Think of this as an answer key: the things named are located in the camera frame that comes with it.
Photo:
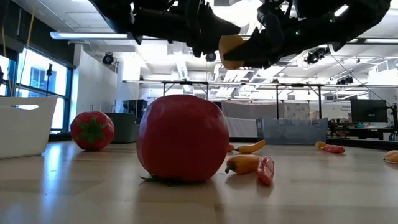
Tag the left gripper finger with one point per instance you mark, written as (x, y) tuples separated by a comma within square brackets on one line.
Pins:
[(217, 28)]

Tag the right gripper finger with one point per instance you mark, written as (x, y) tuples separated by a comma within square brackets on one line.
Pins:
[(255, 49), (270, 17)]

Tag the orange toy pepper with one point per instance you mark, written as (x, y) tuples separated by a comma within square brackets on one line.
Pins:
[(251, 147), (320, 144), (242, 164)]

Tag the red toy tomato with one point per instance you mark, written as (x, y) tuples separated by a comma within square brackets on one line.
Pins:
[(92, 130), (183, 140)]

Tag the orange toy lemon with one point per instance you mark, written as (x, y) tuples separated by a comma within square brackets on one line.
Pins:
[(391, 156)]

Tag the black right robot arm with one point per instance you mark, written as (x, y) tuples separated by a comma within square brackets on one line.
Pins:
[(342, 21)]

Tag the black ceiling spotlight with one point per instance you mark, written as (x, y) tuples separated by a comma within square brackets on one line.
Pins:
[(315, 55), (211, 57), (345, 80), (108, 58)]

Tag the white covered table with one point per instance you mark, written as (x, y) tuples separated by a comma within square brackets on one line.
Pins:
[(242, 124)]

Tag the long ceiling light strip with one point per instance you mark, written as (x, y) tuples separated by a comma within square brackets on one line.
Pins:
[(87, 35)]

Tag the light grey plastic basket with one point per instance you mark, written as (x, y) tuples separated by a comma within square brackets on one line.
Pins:
[(289, 132)]

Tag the black computer monitor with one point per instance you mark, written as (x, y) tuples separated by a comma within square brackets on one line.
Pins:
[(368, 110)]

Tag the dark green plastic basket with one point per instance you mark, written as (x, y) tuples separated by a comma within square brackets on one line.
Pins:
[(124, 127)]

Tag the black lab desk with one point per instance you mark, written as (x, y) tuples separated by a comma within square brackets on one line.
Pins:
[(367, 132)]

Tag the black tripod stand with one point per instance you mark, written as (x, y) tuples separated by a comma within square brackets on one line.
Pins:
[(49, 71)]

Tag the large room window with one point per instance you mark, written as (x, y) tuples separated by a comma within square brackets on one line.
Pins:
[(40, 77)]

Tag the white plastic basket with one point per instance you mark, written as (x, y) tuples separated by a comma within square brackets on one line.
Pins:
[(25, 133)]

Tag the black metal frame stand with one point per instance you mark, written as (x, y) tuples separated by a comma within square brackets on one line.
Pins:
[(277, 102)]

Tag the black aluminium table frame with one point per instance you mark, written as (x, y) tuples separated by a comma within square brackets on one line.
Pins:
[(373, 144)]

